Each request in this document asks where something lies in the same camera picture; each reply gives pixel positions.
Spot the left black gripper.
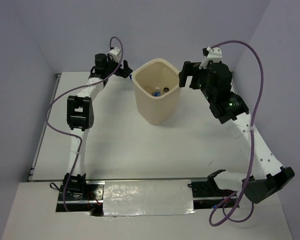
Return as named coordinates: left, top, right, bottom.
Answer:
left=104, top=55, right=132, bottom=79

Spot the black cap pepsi bottle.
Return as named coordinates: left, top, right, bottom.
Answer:
left=162, top=87, right=170, bottom=94

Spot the blue label plastic bottle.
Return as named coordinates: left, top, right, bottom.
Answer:
left=151, top=86, right=163, bottom=97

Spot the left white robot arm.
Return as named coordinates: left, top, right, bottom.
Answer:
left=61, top=47, right=132, bottom=200

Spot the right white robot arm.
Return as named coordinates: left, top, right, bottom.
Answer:
left=178, top=60, right=295, bottom=204

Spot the beige plastic bin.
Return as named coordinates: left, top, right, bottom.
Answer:
left=132, top=58, right=181, bottom=125

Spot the silver foil sheet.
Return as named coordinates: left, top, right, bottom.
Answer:
left=103, top=179, right=195, bottom=217

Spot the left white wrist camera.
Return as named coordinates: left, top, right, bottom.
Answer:
left=108, top=47, right=122, bottom=63

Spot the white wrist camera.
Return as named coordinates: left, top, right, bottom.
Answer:
left=108, top=47, right=122, bottom=63
left=198, top=46, right=223, bottom=70

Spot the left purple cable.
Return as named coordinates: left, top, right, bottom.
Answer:
left=44, top=36, right=125, bottom=213

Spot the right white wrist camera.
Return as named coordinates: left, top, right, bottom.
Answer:
left=198, top=46, right=223, bottom=70

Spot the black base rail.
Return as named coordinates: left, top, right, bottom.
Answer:
left=54, top=178, right=237, bottom=217

